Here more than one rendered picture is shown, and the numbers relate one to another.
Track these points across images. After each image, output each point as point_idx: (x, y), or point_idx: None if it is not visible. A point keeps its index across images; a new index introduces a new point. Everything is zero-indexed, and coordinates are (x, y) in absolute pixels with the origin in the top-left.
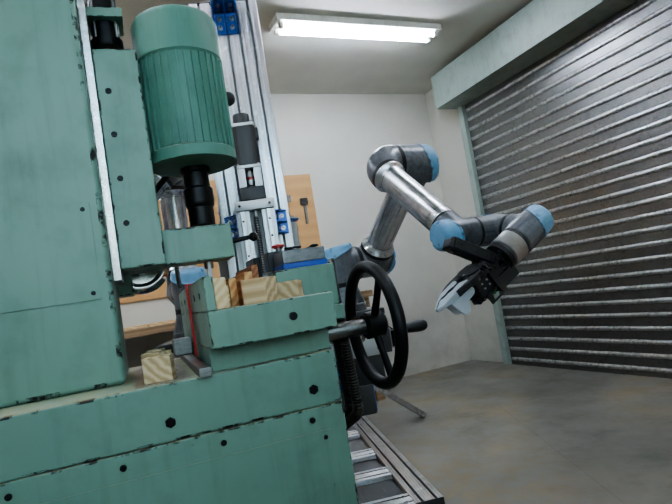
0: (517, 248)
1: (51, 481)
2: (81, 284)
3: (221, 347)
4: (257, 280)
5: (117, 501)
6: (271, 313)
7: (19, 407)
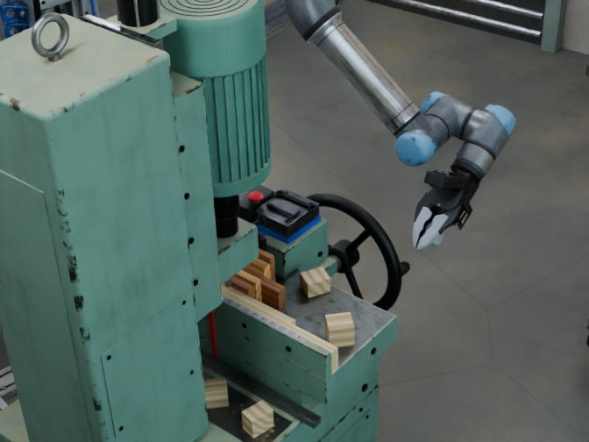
0: (486, 169)
1: None
2: (183, 369)
3: (330, 401)
4: (347, 330)
5: None
6: (361, 357)
7: None
